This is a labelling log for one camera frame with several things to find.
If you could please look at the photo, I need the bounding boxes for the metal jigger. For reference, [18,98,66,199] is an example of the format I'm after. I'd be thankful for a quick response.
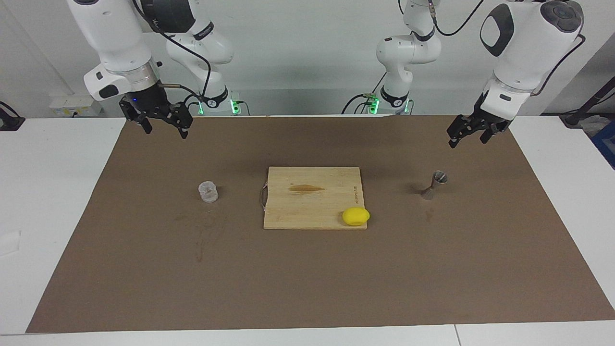
[421,171,448,200]

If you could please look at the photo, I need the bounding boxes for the clear glass cup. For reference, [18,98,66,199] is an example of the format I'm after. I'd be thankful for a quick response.
[198,181,220,203]

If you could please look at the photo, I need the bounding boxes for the black stand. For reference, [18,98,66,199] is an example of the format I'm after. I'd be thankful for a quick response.
[560,77,615,129]

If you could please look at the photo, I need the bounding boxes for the blue box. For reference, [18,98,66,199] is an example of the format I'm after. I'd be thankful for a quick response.
[590,119,615,170]

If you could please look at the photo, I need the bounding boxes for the yellow lemon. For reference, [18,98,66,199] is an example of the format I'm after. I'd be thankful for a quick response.
[342,208,371,226]

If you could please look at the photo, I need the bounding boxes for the black table clamp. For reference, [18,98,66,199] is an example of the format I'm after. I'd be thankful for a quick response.
[0,101,25,131]

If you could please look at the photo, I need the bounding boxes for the wooden cutting board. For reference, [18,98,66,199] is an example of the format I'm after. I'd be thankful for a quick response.
[259,167,368,230]

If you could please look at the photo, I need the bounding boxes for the white paper scrap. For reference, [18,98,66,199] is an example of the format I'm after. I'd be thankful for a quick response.
[0,231,22,257]

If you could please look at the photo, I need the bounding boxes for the brown table mat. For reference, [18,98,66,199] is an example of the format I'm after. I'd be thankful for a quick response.
[26,115,615,334]

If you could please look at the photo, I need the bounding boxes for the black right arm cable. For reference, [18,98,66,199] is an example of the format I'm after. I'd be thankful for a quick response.
[132,0,212,113]

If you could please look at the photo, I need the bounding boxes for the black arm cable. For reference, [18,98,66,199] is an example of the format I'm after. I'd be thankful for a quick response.
[398,0,587,97]
[132,0,212,113]

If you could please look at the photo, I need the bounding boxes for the white wall socket box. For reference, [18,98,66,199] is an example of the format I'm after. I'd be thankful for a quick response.
[49,95,102,117]

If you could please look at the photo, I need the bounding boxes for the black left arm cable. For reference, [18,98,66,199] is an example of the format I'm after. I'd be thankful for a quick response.
[398,0,587,97]

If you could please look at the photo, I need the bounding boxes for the black left base cable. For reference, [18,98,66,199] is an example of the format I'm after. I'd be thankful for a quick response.
[341,72,386,115]

